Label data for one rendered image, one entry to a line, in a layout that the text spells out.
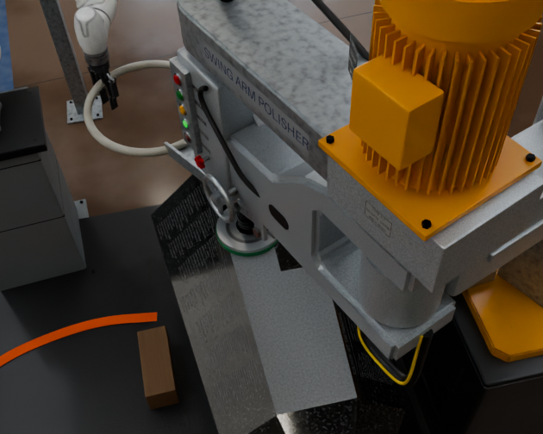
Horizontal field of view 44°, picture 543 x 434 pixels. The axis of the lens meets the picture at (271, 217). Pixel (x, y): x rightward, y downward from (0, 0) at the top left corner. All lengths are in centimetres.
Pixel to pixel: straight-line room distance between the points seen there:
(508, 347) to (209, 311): 92
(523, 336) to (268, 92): 116
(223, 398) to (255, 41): 107
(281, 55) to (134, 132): 248
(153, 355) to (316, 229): 141
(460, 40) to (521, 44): 11
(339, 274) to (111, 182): 219
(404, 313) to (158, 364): 150
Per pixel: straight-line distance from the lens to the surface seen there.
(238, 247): 216
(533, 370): 216
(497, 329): 215
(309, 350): 199
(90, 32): 250
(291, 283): 211
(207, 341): 217
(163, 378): 276
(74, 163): 379
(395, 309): 148
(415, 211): 113
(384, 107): 97
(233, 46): 149
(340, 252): 164
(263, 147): 169
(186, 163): 228
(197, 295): 226
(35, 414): 297
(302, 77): 140
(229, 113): 169
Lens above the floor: 257
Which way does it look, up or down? 50 degrees down
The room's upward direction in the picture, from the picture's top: 3 degrees counter-clockwise
